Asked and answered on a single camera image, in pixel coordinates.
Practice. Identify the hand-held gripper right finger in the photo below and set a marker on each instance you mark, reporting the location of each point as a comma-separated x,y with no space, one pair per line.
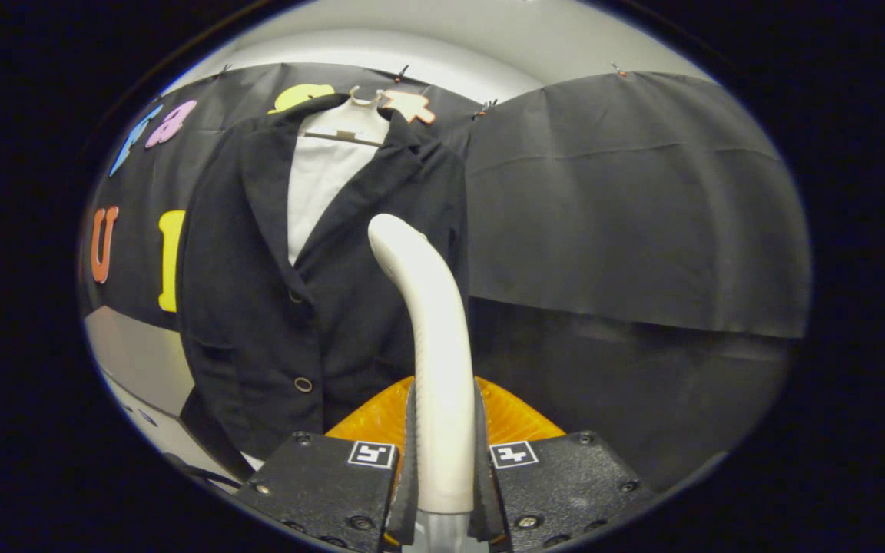
488,499

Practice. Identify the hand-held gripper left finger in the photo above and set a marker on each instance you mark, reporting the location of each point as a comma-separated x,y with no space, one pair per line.
404,499

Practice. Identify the white garment steamer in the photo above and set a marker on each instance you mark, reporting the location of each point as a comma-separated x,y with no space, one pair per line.
442,346

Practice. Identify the black jacket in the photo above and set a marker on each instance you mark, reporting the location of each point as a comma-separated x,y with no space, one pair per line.
258,307

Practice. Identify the white clothes hanger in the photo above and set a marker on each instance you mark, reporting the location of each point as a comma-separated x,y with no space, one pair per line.
350,119

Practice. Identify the white cabinet with grey top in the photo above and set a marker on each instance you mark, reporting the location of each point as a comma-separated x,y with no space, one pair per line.
135,353

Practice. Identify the black backdrop cloth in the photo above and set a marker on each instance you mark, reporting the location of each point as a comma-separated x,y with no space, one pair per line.
627,215

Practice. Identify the row of backdrop clips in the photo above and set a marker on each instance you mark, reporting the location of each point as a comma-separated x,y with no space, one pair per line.
400,74

